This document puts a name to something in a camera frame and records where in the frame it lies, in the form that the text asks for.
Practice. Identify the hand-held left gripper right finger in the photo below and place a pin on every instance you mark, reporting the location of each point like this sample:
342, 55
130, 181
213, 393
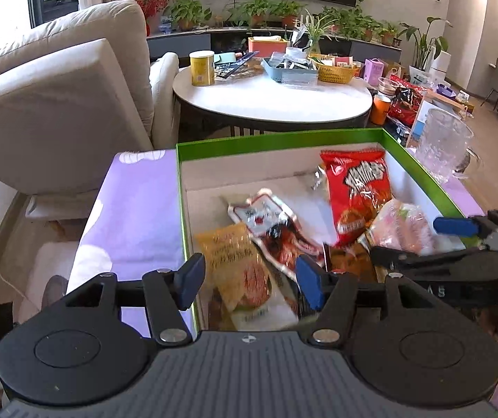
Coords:
310, 281

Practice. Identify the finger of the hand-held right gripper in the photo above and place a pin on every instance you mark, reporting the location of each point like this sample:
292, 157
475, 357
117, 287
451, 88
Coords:
405, 259
453, 225

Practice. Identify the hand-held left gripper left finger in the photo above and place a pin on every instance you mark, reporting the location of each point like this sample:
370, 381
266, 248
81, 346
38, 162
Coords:
190, 281

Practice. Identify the pink sausage packet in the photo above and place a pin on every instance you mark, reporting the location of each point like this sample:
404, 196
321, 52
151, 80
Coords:
401, 226

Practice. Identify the yellow snack packet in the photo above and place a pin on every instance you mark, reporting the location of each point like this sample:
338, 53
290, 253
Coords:
235, 261

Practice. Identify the green cardboard box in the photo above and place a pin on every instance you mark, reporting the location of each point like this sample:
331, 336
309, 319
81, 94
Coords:
275, 137

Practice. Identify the orange snack packet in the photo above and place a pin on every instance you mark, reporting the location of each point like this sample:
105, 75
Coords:
351, 263

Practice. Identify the white and red snack packet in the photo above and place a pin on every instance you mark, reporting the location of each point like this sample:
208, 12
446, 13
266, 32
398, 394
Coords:
266, 217

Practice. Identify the clear glass mug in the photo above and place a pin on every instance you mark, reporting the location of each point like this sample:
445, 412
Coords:
442, 143

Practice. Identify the clear snack packet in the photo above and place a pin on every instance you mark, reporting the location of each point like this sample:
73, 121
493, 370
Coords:
314, 178

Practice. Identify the large red snack bag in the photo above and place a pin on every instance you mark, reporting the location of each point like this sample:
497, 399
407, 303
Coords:
405, 102

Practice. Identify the orange cup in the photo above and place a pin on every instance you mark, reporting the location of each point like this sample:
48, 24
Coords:
380, 109

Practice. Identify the pink carton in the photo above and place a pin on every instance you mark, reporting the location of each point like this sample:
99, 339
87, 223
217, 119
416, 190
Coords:
375, 71

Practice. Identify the tall leafy potted plant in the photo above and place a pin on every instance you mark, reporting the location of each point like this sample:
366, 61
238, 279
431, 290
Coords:
425, 43

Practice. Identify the white round table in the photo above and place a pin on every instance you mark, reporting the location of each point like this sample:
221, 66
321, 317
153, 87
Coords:
270, 100

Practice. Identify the yellow woven basket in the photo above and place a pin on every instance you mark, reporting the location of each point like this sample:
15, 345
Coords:
333, 73

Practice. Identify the blue plastic basket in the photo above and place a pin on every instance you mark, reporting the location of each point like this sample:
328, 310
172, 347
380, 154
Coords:
290, 72

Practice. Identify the yellow canister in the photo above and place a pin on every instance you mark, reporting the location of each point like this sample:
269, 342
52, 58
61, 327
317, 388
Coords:
202, 69

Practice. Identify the dark flat tray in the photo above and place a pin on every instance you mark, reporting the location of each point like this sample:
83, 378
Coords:
233, 66

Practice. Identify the potted green plant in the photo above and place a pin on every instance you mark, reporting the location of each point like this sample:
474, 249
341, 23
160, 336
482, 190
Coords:
255, 8
188, 11
290, 11
357, 24

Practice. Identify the beige sofa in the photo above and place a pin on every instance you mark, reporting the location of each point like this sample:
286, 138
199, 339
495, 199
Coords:
57, 96

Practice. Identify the dark television stand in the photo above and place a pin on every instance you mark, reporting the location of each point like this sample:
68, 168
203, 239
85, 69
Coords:
179, 43

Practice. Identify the orange box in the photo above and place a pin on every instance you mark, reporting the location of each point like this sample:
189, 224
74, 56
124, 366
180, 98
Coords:
268, 47

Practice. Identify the spider plant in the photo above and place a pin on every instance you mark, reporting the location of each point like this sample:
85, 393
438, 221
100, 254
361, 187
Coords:
316, 30

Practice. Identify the red flower arrangement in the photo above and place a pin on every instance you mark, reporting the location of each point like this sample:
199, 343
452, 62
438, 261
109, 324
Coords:
155, 2

